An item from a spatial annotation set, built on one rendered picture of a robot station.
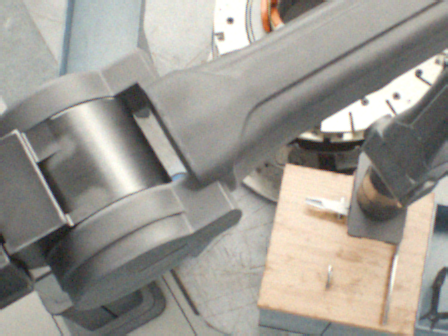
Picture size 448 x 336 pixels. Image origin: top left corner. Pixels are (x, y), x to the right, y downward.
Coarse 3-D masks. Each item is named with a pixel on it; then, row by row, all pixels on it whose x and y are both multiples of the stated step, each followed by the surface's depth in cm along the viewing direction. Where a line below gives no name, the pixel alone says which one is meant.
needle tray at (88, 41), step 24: (72, 0) 130; (96, 0) 131; (120, 0) 131; (144, 0) 130; (72, 24) 131; (96, 24) 130; (120, 24) 130; (72, 48) 130; (96, 48) 129; (120, 48) 129; (144, 48) 142; (72, 72) 129
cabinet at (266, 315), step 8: (264, 312) 124; (272, 312) 123; (280, 312) 121; (264, 320) 134; (272, 320) 133; (280, 320) 131; (288, 320) 128; (296, 320) 126; (304, 320) 124; (312, 320) 123; (320, 320) 121; (280, 328) 141; (288, 328) 139; (296, 328) 137; (304, 328) 134; (312, 328) 132; (320, 328) 130; (328, 328) 128; (336, 328) 126; (344, 328) 124; (352, 328) 122; (360, 328) 120
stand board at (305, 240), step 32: (288, 192) 119; (320, 192) 118; (288, 224) 117; (320, 224) 117; (416, 224) 117; (288, 256) 116; (320, 256) 116; (352, 256) 116; (384, 256) 116; (416, 256) 116; (288, 288) 115; (320, 288) 115; (352, 288) 115; (384, 288) 115; (416, 288) 115; (352, 320) 114
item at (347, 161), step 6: (336, 156) 144; (342, 156) 144; (348, 156) 143; (354, 156) 143; (336, 162) 144; (342, 162) 144; (348, 162) 144; (354, 162) 144; (336, 168) 144; (342, 168) 144; (348, 168) 144; (354, 168) 144
